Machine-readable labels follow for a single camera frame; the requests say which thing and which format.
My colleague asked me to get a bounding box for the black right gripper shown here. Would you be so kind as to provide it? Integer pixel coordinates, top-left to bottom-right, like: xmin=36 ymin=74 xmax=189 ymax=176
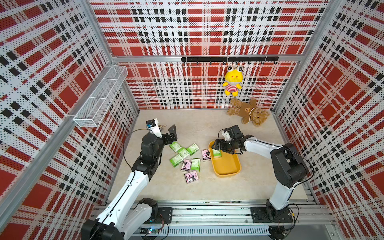
xmin=211 ymin=137 xmax=236 ymax=155

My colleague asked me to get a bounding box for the green tissue pack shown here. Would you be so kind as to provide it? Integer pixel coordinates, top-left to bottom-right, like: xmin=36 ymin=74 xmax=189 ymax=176
xmin=170 ymin=154 xmax=184 ymax=168
xmin=212 ymin=149 xmax=222 ymax=159
xmin=191 ymin=158 xmax=201 ymax=172
xmin=169 ymin=142 xmax=183 ymax=153
xmin=178 ymin=148 xmax=190 ymax=159
xmin=187 ymin=144 xmax=200 ymax=156

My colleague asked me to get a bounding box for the pink tissue pack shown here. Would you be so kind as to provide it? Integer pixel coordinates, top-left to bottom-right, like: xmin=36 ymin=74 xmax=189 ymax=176
xmin=202 ymin=149 xmax=212 ymax=162
xmin=181 ymin=159 xmax=192 ymax=173
xmin=184 ymin=171 xmax=199 ymax=184

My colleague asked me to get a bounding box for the yellow storage tray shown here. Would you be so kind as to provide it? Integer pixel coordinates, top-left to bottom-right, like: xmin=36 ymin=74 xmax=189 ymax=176
xmin=209 ymin=141 xmax=242 ymax=178

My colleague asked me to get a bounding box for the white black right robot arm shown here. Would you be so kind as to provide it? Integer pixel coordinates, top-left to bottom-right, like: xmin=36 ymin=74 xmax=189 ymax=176
xmin=209 ymin=135 xmax=309 ymax=223

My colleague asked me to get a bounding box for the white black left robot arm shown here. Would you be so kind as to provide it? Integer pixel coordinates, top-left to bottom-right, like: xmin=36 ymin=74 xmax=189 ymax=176
xmin=81 ymin=120 xmax=178 ymax=240

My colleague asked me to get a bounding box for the pink tissue pack bottom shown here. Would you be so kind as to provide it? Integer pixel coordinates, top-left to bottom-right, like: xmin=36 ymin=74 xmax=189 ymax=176
xmin=184 ymin=171 xmax=199 ymax=184

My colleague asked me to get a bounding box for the brown teddy bear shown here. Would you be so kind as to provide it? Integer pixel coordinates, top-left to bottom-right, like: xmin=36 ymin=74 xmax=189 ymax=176
xmin=227 ymin=98 xmax=270 ymax=127

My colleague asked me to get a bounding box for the yellow frog plush toy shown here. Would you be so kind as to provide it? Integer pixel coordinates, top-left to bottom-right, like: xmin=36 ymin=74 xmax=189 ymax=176
xmin=223 ymin=66 xmax=244 ymax=97

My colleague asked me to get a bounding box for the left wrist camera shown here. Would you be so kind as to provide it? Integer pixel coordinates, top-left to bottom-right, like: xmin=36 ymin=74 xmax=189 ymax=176
xmin=146 ymin=118 xmax=162 ymax=138

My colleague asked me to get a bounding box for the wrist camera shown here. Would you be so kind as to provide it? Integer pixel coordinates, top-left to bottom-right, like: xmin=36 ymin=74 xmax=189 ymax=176
xmin=222 ymin=125 xmax=244 ymax=142
xmin=146 ymin=118 xmax=162 ymax=138

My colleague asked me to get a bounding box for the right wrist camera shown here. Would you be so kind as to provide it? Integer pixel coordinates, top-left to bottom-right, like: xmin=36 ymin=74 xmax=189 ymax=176
xmin=222 ymin=125 xmax=244 ymax=142

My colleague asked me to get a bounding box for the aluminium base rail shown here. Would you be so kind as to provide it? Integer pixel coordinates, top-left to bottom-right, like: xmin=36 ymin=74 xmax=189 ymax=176
xmin=133 ymin=200 xmax=341 ymax=240

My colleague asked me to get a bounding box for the black hook rail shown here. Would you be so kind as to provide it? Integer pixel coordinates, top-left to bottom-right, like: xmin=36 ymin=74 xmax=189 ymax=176
xmin=181 ymin=56 xmax=279 ymax=63

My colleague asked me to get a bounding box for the white wire mesh basket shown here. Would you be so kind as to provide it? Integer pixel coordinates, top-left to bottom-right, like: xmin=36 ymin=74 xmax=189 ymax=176
xmin=74 ymin=66 xmax=128 ymax=128

